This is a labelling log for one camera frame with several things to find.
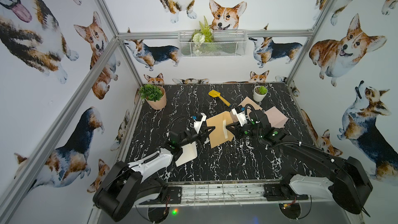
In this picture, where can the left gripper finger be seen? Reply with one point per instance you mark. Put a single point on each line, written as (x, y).
(204, 135)
(208, 129)

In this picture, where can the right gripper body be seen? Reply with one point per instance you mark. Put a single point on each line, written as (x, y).
(247, 130)

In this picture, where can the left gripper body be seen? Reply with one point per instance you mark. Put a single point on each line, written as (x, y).
(193, 135)

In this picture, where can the brown kraft envelope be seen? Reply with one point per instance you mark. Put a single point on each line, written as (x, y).
(217, 136)

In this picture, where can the cream letter paper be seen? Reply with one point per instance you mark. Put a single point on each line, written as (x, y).
(248, 100)
(224, 124)

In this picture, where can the white envelope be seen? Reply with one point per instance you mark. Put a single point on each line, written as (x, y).
(189, 153)

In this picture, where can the pink envelope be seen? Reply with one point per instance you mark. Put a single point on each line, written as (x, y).
(276, 118)

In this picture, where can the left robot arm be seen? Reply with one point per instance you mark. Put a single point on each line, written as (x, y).
(129, 184)

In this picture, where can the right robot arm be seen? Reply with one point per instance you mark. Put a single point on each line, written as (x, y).
(342, 180)

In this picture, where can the yellow toy shovel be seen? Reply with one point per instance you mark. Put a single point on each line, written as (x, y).
(216, 94)

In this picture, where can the small plant in white pot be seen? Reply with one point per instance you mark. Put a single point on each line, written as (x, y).
(259, 93)

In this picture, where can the green plant in terracotta pot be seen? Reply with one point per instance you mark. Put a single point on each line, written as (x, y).
(154, 95)

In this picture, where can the fern and white flower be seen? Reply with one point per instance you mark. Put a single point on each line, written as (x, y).
(200, 38)

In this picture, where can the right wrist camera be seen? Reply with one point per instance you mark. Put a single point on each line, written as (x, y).
(242, 118)

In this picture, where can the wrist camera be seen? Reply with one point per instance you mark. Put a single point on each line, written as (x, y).
(198, 119)
(242, 118)

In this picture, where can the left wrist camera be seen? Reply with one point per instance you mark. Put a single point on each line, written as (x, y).
(198, 119)

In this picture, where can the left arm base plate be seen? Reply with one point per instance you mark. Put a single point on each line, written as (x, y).
(172, 195)

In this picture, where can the white wire basket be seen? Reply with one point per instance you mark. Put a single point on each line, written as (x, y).
(226, 44)

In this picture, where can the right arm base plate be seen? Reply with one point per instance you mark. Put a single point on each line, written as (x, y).
(281, 192)

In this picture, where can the aluminium front rail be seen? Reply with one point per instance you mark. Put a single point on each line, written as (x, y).
(221, 193)

